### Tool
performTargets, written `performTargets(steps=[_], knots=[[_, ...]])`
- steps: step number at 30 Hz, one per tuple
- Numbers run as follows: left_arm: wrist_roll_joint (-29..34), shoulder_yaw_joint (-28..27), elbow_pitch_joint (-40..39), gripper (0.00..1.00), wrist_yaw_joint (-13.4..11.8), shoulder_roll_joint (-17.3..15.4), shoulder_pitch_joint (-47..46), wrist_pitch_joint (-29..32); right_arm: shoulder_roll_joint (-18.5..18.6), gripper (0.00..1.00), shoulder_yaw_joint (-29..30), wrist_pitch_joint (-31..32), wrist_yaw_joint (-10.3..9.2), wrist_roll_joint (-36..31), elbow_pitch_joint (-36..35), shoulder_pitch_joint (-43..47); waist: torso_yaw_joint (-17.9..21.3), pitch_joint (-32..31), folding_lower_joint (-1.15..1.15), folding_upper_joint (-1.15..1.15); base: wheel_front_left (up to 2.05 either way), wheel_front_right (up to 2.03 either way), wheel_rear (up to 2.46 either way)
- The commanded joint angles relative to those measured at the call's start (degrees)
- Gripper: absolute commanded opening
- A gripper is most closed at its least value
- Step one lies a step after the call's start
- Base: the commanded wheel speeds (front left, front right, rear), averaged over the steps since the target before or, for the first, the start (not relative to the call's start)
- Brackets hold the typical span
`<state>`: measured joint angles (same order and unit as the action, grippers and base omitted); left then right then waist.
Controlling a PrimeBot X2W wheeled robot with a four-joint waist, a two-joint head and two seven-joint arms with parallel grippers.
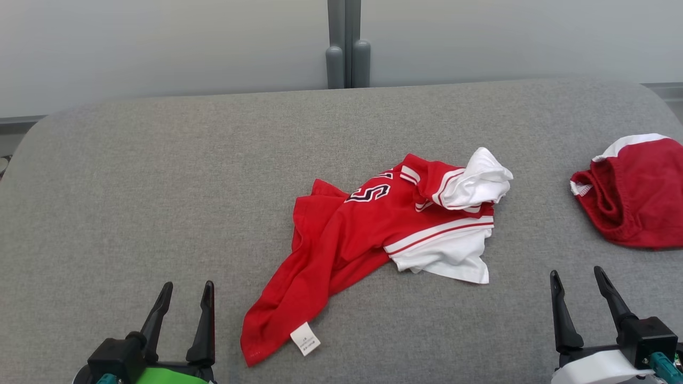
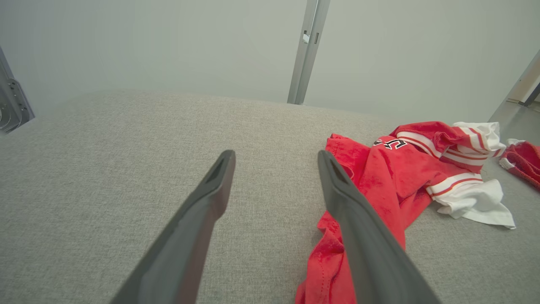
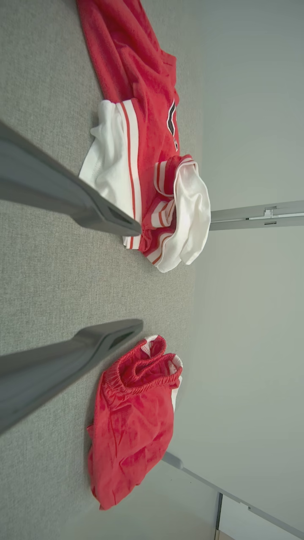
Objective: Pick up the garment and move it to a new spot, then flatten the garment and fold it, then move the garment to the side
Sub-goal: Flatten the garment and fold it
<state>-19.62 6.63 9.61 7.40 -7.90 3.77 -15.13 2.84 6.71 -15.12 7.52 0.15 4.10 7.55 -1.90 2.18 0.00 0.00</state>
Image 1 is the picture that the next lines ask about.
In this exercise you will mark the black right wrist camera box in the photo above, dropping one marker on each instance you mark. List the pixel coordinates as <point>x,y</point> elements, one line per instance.
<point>648,338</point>

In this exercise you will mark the grey partition post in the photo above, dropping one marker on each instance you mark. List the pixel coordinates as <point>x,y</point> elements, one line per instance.
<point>348,42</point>

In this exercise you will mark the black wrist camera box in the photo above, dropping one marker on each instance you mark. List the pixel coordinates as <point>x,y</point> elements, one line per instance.
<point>114,357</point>
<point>648,338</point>

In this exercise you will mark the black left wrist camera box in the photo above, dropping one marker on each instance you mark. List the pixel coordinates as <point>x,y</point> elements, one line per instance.
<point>114,357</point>

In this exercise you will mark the red and white basketball jersey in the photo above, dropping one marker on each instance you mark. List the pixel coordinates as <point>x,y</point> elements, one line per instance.
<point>347,240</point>

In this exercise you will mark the red basketball shorts white trim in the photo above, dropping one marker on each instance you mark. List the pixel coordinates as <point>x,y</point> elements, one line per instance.
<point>635,197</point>

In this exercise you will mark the small metal floor bracket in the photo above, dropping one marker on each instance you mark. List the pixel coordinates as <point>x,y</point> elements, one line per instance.
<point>2,166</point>

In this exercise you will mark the grey fabric sofa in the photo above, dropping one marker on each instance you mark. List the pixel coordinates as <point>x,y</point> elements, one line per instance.
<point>160,213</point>

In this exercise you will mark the grey wall baseboard rail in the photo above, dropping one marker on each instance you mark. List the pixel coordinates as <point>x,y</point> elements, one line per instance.
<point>667,90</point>
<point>21,121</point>

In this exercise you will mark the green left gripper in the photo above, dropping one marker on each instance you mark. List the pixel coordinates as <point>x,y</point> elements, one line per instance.
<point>176,375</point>

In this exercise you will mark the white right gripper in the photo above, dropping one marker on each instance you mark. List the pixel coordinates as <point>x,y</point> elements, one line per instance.
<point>597,370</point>

